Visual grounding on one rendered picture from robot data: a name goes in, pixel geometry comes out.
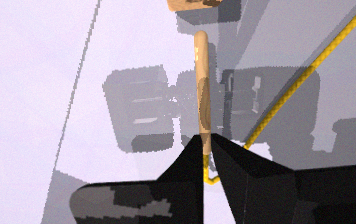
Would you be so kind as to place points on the wooden stick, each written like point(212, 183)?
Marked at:
point(203, 92)

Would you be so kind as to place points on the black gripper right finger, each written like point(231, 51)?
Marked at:
point(261, 191)

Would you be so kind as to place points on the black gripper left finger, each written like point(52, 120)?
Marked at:
point(176, 197)

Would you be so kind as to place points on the light wooden block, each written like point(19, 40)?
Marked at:
point(181, 5)

